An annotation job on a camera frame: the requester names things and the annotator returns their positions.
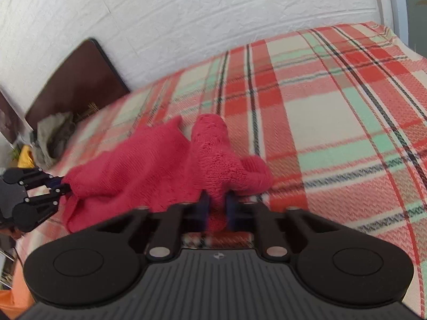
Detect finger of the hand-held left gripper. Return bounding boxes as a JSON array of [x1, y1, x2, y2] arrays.
[[23, 185, 72, 214], [18, 167, 62, 188]]

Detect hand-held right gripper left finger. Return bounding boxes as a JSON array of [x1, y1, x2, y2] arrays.
[[95, 191, 211, 262]]

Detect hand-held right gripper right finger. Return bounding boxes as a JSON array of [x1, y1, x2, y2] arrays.
[[227, 193, 337, 261]]

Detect red knit cardigan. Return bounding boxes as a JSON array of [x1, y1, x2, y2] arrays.
[[62, 113, 275, 234]]

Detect yellow item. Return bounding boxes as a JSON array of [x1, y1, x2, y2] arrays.
[[17, 145, 35, 169]]

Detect grey striped garment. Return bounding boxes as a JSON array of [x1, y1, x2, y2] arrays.
[[35, 111, 76, 167]]

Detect orange cloth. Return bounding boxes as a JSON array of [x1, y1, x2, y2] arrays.
[[0, 263, 37, 320]]

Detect dark brown headboard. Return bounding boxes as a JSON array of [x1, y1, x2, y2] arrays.
[[25, 38, 131, 129]]

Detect plaid blanket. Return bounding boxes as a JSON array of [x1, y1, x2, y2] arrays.
[[10, 22, 427, 307]]

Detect painted teal door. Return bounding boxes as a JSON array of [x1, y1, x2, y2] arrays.
[[398, 0, 427, 57]]

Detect white door frame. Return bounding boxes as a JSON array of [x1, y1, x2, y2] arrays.
[[370, 0, 411, 47]]

